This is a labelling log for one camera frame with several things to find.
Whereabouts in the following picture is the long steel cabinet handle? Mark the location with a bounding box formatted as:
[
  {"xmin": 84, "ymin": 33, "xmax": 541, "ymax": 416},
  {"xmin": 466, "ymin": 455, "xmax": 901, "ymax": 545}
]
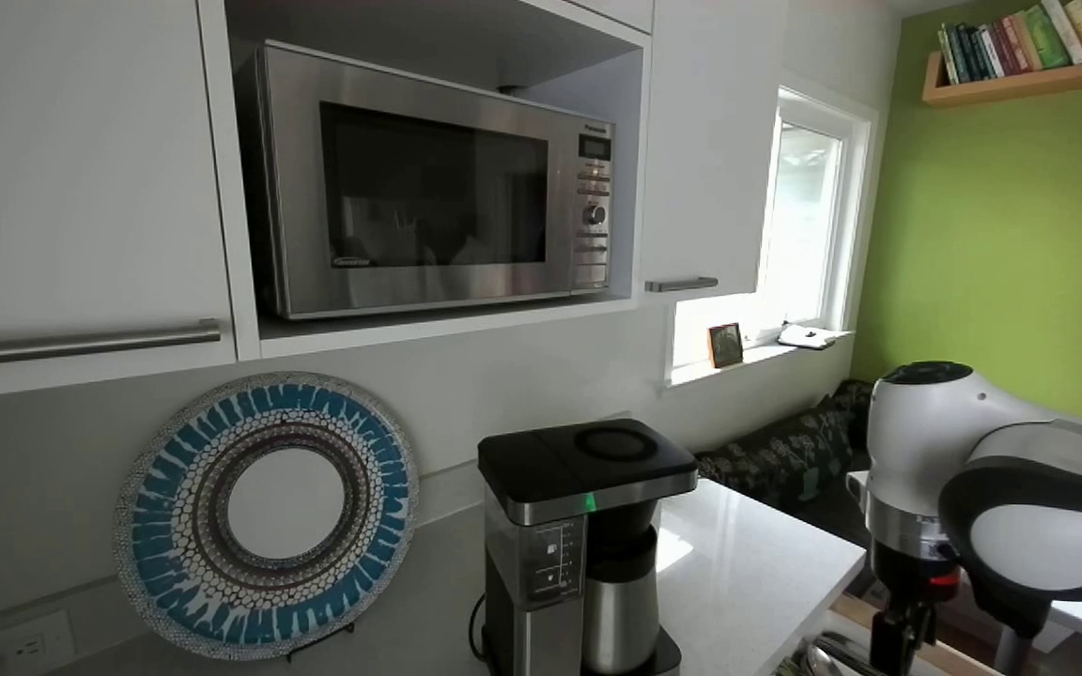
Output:
[{"xmin": 0, "ymin": 319, "xmax": 230, "ymax": 373}]

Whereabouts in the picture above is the white wall outlet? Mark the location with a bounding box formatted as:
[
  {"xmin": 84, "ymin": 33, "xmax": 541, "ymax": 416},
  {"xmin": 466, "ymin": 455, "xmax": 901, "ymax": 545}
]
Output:
[{"xmin": 0, "ymin": 607, "xmax": 79, "ymax": 676}]

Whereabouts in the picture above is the blue woven round plate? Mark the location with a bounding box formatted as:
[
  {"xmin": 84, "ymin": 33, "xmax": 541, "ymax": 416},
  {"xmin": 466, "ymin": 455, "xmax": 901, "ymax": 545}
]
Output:
[{"xmin": 118, "ymin": 373, "xmax": 426, "ymax": 664}]

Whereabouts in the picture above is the stainless steel coffee carafe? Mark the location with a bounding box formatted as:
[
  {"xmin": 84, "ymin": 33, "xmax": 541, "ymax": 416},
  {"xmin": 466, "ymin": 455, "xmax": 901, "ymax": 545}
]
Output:
[{"xmin": 579, "ymin": 498, "xmax": 685, "ymax": 676}]

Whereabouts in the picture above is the bright green book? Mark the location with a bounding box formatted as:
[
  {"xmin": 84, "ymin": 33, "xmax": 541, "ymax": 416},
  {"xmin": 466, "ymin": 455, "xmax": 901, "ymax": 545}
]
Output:
[{"xmin": 1016, "ymin": 3, "xmax": 1076, "ymax": 74}]

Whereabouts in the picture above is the small black picture frame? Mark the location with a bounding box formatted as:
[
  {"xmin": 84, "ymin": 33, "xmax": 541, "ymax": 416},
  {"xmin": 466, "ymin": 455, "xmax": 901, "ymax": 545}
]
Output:
[{"xmin": 707, "ymin": 319, "xmax": 748, "ymax": 373}]

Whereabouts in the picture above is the short steel cabinet handle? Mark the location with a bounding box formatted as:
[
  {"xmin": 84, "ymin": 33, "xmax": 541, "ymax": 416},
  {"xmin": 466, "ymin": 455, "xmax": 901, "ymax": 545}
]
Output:
[{"xmin": 644, "ymin": 273, "xmax": 724, "ymax": 296}]

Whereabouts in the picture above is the pale grey book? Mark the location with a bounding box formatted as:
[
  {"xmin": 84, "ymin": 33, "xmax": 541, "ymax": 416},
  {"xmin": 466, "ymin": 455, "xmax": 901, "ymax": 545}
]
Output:
[{"xmin": 975, "ymin": 24, "xmax": 1006, "ymax": 84}]

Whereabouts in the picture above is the narrow white cabinet door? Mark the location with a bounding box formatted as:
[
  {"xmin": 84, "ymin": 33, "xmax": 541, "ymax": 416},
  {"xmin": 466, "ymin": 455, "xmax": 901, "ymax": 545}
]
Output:
[{"xmin": 635, "ymin": 0, "xmax": 777, "ymax": 301}]

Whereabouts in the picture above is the red book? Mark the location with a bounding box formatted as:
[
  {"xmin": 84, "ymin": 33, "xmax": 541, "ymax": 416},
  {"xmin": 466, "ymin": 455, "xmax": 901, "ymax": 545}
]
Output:
[{"xmin": 988, "ymin": 10, "xmax": 1037, "ymax": 78}]

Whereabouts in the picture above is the white book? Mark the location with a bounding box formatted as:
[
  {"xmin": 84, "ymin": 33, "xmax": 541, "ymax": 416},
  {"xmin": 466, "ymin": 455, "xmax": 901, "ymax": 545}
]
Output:
[{"xmin": 1037, "ymin": 0, "xmax": 1082, "ymax": 70}]

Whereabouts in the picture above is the black steel coffee maker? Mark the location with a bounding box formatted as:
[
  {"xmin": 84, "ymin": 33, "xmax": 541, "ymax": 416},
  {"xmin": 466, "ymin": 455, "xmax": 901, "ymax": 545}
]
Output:
[{"xmin": 473, "ymin": 413, "xmax": 704, "ymax": 676}]

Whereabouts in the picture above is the small white sill object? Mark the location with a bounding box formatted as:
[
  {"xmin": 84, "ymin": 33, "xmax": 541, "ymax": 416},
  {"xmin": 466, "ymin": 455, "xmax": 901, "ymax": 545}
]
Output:
[{"xmin": 774, "ymin": 319, "xmax": 846, "ymax": 353}]

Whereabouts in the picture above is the stainless steel microwave oven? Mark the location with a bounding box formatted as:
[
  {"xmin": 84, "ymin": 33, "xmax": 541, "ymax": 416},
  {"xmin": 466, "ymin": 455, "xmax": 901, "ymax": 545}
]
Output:
[{"xmin": 246, "ymin": 36, "xmax": 622, "ymax": 328}]

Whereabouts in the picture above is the white framed window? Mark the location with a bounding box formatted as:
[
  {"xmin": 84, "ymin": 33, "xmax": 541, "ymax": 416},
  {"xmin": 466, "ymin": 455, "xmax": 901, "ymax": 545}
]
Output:
[{"xmin": 761, "ymin": 85, "xmax": 880, "ymax": 337}]

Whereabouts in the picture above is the wooden wall book shelf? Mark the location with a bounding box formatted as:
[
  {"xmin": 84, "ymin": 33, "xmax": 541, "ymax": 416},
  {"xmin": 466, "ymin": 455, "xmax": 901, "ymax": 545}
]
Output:
[{"xmin": 921, "ymin": 50, "xmax": 1082, "ymax": 113}]

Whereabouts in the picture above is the thin green book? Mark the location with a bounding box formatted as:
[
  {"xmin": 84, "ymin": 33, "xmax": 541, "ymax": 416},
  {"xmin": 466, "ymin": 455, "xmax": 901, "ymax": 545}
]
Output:
[{"xmin": 937, "ymin": 24, "xmax": 966, "ymax": 89}]

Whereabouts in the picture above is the dark teal book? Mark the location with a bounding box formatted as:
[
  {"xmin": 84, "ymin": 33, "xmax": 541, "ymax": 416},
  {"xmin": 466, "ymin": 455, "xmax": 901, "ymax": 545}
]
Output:
[{"xmin": 948, "ymin": 20, "xmax": 988, "ymax": 85}]

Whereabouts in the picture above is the wide white cabinet door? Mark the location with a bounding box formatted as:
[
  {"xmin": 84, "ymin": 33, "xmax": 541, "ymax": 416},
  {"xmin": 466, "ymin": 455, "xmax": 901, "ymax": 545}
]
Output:
[{"xmin": 0, "ymin": 0, "xmax": 241, "ymax": 404}]

